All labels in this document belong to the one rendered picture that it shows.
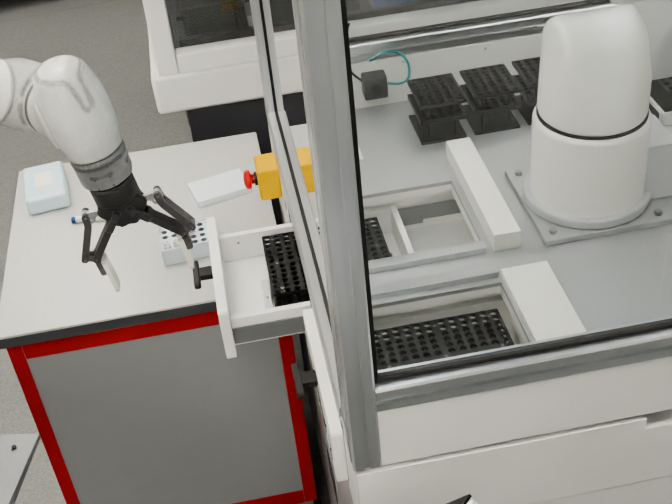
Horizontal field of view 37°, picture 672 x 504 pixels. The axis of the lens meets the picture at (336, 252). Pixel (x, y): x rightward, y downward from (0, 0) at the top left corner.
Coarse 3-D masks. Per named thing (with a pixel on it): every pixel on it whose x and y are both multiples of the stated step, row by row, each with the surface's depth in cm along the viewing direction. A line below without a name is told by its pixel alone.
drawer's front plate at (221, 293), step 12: (216, 228) 191; (216, 240) 187; (216, 252) 184; (216, 264) 181; (216, 276) 178; (216, 288) 176; (216, 300) 173; (228, 300) 186; (228, 312) 174; (228, 324) 172; (228, 336) 174; (228, 348) 176
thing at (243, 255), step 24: (240, 240) 194; (288, 240) 196; (240, 264) 196; (264, 264) 195; (240, 288) 190; (240, 312) 184; (264, 312) 175; (288, 312) 176; (240, 336) 177; (264, 336) 177
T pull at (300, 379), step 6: (294, 366) 161; (294, 372) 160; (306, 372) 160; (312, 372) 160; (294, 378) 159; (300, 378) 159; (306, 378) 159; (312, 378) 159; (300, 384) 158; (306, 384) 158; (312, 384) 158; (300, 390) 157; (300, 396) 156
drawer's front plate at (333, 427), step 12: (312, 312) 169; (312, 324) 166; (312, 336) 164; (312, 348) 162; (312, 360) 165; (324, 360) 159; (324, 372) 157; (324, 384) 155; (324, 396) 153; (324, 408) 153; (336, 408) 151; (336, 420) 149; (336, 432) 147; (336, 444) 148; (336, 456) 150; (336, 468) 151
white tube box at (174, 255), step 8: (200, 224) 216; (160, 232) 214; (168, 232) 213; (200, 232) 212; (160, 240) 211; (168, 240) 211; (192, 240) 210; (200, 240) 210; (160, 248) 209; (176, 248) 208; (192, 248) 209; (200, 248) 210; (208, 248) 210; (168, 256) 209; (176, 256) 209; (184, 256) 210; (200, 256) 211; (168, 264) 210
